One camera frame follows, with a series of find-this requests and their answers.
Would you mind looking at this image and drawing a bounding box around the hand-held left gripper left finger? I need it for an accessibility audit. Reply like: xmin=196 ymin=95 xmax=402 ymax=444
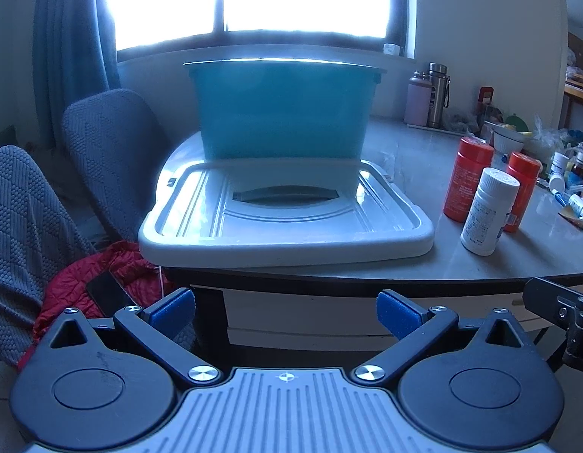
xmin=46 ymin=288 xmax=225 ymax=386

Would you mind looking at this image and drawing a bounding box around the black phone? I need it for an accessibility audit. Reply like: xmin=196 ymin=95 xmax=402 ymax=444
xmin=86 ymin=269 xmax=133 ymax=318

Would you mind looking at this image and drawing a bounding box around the clear plastic bag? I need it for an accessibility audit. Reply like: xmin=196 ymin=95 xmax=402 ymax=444
xmin=524 ymin=115 xmax=565 ymax=163

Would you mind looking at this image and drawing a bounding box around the red quilted jacket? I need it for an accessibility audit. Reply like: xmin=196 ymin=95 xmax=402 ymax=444
xmin=17 ymin=240 xmax=179 ymax=373

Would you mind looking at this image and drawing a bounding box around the blue plastic storage box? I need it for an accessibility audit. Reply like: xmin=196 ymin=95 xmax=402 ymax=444
xmin=182 ymin=55 xmax=388 ymax=164

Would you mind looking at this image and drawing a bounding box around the tall orange bottle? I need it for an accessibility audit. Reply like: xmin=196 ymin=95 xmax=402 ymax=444
xmin=443 ymin=136 xmax=495 ymax=223

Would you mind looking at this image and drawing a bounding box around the white pill bottle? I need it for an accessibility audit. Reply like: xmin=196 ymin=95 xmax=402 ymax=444
xmin=460 ymin=167 xmax=521 ymax=257

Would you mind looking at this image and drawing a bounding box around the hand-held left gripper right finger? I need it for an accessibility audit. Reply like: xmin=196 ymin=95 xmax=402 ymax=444
xmin=349 ymin=289 xmax=528 ymax=386

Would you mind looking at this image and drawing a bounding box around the white ribbed bowl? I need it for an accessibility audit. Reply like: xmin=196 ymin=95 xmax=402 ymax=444
xmin=491 ymin=125 xmax=526 ymax=153

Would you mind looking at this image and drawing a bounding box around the steel thermos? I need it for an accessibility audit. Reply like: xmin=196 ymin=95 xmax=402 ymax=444
xmin=426 ymin=62 xmax=451 ymax=128

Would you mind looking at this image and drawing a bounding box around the grey covered chair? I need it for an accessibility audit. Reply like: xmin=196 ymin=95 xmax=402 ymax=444
xmin=0 ymin=145 xmax=101 ymax=369
xmin=61 ymin=89 xmax=179 ymax=242

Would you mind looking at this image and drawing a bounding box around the white plastic box lid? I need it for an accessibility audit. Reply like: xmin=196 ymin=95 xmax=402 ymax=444
xmin=138 ymin=157 xmax=436 ymax=268

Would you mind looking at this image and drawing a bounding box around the wooden shelf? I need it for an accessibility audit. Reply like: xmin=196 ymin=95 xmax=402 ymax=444
xmin=562 ymin=32 xmax=583 ymax=129

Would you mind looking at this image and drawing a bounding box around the red carton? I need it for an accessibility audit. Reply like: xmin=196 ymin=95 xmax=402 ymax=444
xmin=477 ymin=86 xmax=495 ymax=121

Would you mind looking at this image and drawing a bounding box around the blue curtain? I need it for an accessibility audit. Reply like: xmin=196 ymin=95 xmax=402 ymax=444
xmin=33 ymin=0 xmax=122 ymax=148

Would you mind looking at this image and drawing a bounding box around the short orange bottle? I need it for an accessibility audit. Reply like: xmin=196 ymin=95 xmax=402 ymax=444
xmin=503 ymin=152 xmax=542 ymax=233

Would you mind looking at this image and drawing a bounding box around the grey desktop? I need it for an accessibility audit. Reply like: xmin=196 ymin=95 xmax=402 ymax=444
xmin=159 ymin=114 xmax=583 ymax=294

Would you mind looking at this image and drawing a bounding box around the pink flask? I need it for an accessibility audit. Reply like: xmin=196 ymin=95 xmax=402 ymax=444
xmin=404 ymin=71 xmax=434 ymax=128

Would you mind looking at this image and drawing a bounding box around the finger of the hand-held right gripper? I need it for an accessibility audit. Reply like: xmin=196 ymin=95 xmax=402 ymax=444
xmin=522 ymin=276 xmax=583 ymax=327

